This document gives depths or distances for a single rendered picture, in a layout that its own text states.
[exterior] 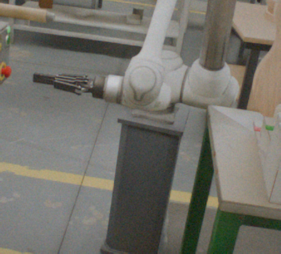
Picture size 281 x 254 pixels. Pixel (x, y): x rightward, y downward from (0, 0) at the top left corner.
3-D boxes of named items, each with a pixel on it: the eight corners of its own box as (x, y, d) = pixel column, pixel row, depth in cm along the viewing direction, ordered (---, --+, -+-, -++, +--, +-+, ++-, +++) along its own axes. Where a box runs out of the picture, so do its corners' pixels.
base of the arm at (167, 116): (130, 98, 223) (132, 87, 221) (179, 108, 219) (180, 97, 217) (121, 114, 206) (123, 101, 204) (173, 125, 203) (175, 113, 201)
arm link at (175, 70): (144, 89, 220) (151, 43, 212) (184, 99, 215) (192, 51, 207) (134, 102, 205) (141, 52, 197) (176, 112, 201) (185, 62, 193)
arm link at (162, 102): (125, 77, 165) (125, 69, 152) (172, 84, 164) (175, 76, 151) (120, 109, 163) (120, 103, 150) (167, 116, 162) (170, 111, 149)
